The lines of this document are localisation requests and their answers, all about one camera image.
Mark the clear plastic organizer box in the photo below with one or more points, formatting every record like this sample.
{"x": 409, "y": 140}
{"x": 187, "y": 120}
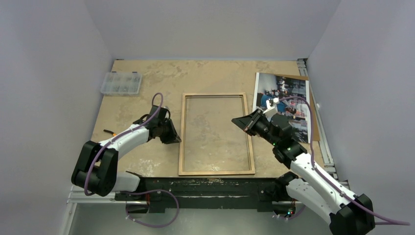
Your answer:
{"x": 121, "y": 84}

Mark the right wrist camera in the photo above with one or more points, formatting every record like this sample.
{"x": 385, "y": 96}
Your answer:
{"x": 271, "y": 105}

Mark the orange handled pliers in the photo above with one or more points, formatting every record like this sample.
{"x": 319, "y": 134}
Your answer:
{"x": 109, "y": 132}

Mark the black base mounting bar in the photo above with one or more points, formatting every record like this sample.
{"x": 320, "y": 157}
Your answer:
{"x": 260, "y": 194}

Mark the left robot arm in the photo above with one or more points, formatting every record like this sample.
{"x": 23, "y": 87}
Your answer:
{"x": 97, "y": 164}

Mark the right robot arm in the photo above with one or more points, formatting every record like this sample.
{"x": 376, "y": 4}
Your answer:
{"x": 345, "y": 212}

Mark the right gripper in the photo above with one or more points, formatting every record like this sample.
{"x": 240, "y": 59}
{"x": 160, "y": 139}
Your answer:
{"x": 254, "y": 122}

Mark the printed photo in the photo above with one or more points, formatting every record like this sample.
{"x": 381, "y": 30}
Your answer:
{"x": 295, "y": 94}

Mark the black wooden picture frame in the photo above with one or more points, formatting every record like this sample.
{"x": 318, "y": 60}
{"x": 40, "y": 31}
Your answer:
{"x": 215, "y": 172}

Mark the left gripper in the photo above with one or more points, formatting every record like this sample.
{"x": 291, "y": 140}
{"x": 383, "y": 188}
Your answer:
{"x": 172, "y": 137}

